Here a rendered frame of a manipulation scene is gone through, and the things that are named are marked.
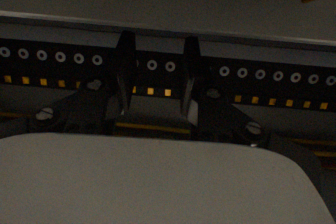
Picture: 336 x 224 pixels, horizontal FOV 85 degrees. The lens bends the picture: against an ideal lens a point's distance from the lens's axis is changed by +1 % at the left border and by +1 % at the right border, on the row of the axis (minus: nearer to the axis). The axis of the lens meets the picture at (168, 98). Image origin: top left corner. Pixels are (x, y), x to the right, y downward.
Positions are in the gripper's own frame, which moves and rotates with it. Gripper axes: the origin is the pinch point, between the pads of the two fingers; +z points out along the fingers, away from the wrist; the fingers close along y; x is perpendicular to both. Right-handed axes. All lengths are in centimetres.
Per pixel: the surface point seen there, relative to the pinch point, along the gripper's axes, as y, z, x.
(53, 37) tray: -11.5, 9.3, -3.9
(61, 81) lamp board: -11.2, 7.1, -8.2
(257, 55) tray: 10.3, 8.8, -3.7
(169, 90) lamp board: 1.2, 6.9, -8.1
